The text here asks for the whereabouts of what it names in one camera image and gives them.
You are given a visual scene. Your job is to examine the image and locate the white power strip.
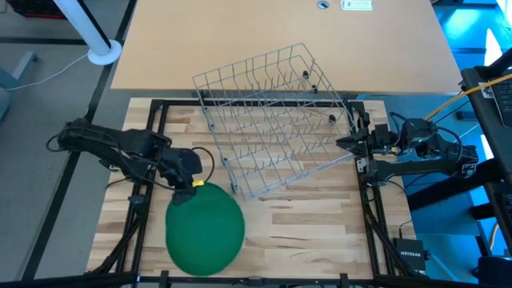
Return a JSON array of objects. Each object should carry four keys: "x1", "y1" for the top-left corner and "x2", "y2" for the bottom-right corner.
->
[{"x1": 340, "y1": 0, "x2": 374, "y2": 12}]

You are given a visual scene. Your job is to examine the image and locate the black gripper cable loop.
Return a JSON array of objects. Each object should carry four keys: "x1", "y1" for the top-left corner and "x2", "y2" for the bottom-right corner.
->
[{"x1": 190, "y1": 146, "x2": 216, "y2": 186}]

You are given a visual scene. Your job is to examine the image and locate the black Netgear network switch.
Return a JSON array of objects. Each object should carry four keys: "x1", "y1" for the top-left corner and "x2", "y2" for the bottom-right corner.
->
[{"x1": 393, "y1": 237, "x2": 428, "y2": 274}]

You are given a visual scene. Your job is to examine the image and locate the black aluminium frame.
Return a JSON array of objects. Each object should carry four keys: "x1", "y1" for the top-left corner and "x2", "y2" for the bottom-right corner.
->
[{"x1": 0, "y1": 98, "x2": 512, "y2": 288}]

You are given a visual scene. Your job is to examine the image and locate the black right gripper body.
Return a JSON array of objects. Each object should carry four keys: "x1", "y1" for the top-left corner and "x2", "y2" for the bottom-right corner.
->
[{"x1": 358, "y1": 122, "x2": 391, "y2": 158}]

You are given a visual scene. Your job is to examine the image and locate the white pole with round base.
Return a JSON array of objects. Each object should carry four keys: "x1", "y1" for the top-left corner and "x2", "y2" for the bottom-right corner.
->
[{"x1": 53, "y1": 0, "x2": 123, "y2": 66}]

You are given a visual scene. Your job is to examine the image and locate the black equipment cart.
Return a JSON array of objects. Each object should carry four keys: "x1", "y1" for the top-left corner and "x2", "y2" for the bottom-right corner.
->
[{"x1": 407, "y1": 47, "x2": 512, "y2": 257}]

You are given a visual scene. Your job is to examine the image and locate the tan desk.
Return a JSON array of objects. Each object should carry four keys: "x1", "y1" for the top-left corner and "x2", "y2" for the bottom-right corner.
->
[{"x1": 110, "y1": 0, "x2": 464, "y2": 96}]

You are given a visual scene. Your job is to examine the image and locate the black laptop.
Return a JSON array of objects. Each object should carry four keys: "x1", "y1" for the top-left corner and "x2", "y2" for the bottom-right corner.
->
[{"x1": 490, "y1": 78, "x2": 512, "y2": 129}]

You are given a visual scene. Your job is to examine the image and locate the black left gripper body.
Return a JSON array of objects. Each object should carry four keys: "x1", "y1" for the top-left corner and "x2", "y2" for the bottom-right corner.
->
[{"x1": 158, "y1": 146, "x2": 204, "y2": 190}]

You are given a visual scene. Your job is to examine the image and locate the dark green plate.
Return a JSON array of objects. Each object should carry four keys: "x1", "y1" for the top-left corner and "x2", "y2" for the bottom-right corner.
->
[{"x1": 165, "y1": 182, "x2": 246, "y2": 278}]

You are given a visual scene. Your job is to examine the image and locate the white floor cable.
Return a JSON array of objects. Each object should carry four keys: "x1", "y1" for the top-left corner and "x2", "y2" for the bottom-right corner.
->
[{"x1": 6, "y1": 54, "x2": 91, "y2": 91}]

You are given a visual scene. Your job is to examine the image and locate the grey wire dish rack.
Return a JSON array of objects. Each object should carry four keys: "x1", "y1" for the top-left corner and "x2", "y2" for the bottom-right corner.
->
[{"x1": 191, "y1": 42, "x2": 357, "y2": 201}]

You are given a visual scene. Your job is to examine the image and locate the red and black crate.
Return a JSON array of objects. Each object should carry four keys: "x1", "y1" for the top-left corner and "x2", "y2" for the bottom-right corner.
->
[{"x1": 6, "y1": 0, "x2": 67, "y2": 20}]

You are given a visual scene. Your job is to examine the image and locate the grey table leg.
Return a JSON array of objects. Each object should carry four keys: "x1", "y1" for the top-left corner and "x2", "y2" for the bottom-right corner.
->
[{"x1": 0, "y1": 50, "x2": 40, "y2": 121}]

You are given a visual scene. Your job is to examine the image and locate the yellow cable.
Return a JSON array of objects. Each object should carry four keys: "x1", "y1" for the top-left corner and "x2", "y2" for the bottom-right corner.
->
[{"x1": 423, "y1": 73, "x2": 512, "y2": 122}]

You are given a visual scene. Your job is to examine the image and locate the black box on floor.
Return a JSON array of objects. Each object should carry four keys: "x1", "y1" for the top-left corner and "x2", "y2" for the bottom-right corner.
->
[{"x1": 475, "y1": 255, "x2": 512, "y2": 288}]

